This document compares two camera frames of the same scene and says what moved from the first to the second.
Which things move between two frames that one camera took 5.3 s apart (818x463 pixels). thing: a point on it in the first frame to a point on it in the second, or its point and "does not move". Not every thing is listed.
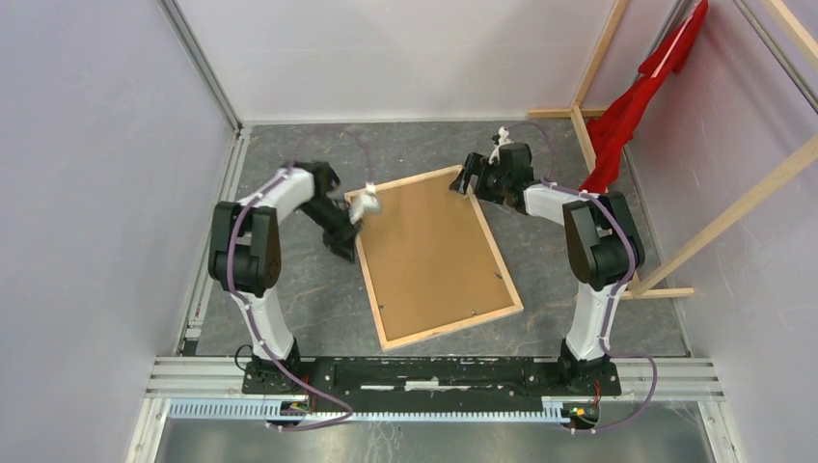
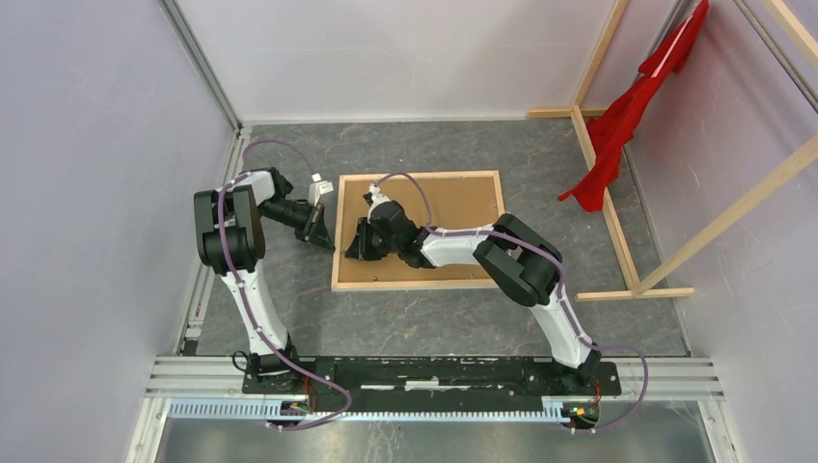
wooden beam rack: x=705 y=233 does not move
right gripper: x=478 y=165 to x=368 y=254
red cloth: x=612 y=127 does not move
